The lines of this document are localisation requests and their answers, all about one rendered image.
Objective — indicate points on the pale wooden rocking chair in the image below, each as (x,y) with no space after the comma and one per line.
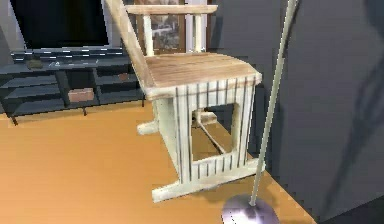
(200,70)

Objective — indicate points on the silver floor lamp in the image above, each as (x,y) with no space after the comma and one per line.
(273,93)

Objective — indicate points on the pink box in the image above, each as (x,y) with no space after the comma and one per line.
(81,95)

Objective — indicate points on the dark grey television stand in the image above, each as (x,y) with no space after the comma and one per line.
(40,90)

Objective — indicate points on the black television set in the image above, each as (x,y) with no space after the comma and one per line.
(60,23)

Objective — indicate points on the small dark olive object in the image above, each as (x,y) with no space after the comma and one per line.
(34,63)

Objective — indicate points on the brown framed wall picture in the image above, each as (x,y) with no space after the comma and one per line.
(166,31)

